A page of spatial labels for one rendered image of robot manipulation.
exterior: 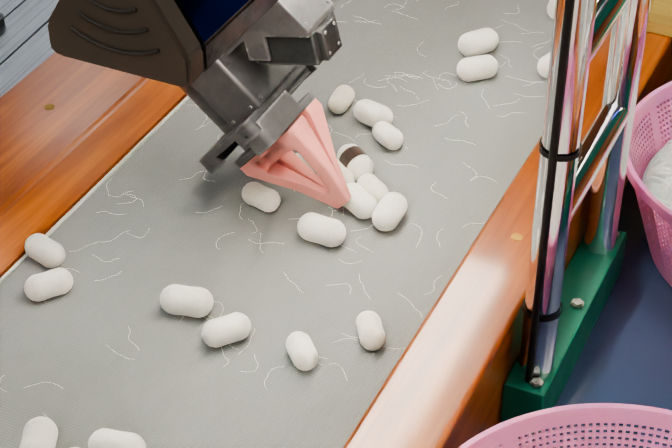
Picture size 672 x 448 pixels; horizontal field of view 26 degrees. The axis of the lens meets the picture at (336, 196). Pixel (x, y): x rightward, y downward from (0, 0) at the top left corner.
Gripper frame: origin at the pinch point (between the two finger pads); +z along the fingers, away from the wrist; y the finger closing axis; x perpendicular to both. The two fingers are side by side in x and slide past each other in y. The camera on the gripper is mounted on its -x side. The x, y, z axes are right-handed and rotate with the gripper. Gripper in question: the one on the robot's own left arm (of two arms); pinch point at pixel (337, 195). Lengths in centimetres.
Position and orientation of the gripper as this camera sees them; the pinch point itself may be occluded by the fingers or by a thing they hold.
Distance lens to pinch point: 109.4
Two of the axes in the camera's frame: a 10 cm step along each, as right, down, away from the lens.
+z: 6.9, 7.1, 1.4
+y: 4.2, -5.4, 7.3
